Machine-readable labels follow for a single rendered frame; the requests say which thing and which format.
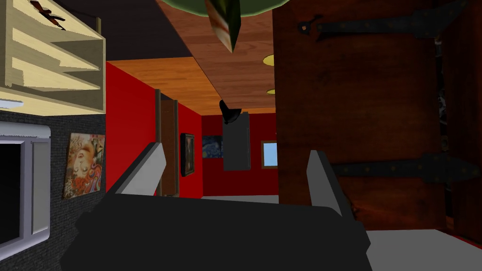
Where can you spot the colourful face painting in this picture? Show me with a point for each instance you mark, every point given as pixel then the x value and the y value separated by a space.
pixel 83 165

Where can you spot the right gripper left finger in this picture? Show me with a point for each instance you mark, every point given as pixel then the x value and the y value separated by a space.
pixel 145 173

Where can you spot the black framed picture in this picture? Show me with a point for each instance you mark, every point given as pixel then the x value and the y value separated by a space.
pixel 187 154

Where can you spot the dark brown wooden door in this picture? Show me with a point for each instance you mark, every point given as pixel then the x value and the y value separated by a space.
pixel 357 105

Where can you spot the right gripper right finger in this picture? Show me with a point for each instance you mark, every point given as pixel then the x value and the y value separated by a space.
pixel 324 180

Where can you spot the pale wooden shelf unit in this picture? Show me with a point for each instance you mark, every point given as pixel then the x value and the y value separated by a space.
pixel 52 64

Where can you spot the white framed window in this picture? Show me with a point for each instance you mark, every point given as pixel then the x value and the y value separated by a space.
pixel 22 188

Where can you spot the blue swirl painting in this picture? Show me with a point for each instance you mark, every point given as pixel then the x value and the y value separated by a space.
pixel 212 146

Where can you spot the narrow brown wooden door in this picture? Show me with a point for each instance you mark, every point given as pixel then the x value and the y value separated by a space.
pixel 168 146

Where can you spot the small brown framed window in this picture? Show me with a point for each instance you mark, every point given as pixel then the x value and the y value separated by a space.
pixel 269 154

